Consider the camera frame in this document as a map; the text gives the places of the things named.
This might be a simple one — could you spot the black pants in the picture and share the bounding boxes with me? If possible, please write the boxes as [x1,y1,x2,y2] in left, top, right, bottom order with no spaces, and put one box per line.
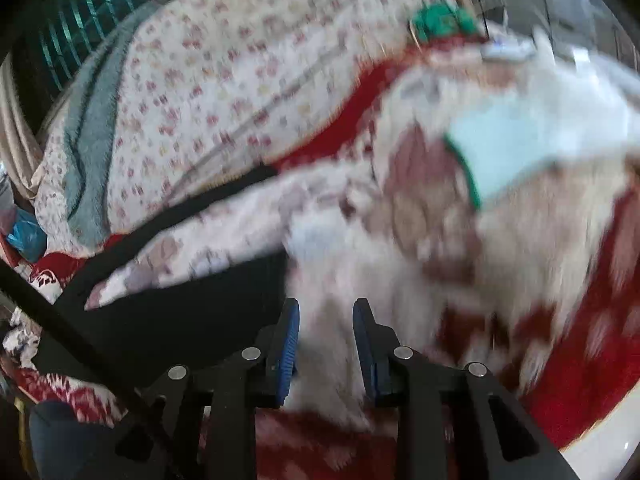
[52,165,288,387]

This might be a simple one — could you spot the red floral plush blanket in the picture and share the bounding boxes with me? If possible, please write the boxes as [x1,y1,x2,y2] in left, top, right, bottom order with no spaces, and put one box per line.
[0,29,640,480]

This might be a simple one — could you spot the white green-trimmed cloth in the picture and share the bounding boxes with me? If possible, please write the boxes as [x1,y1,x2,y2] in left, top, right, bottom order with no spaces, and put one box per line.
[445,89,639,209]

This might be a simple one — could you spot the white floral quilt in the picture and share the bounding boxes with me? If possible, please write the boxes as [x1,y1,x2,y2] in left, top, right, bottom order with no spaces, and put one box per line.
[34,0,482,256]

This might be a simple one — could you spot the blue plastic bag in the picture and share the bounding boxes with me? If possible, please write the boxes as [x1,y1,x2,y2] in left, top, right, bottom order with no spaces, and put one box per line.
[6,208,47,263]

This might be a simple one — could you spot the green cloth bundle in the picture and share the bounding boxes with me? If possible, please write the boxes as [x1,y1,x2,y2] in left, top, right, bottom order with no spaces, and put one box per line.
[409,0,478,42]

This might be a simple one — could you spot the teal tinted window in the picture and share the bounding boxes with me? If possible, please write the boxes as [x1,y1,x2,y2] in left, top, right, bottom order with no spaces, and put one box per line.
[25,0,151,98]

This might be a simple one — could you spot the white charger with cables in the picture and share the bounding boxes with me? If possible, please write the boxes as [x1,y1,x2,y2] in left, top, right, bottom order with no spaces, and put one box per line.
[480,36,537,63]

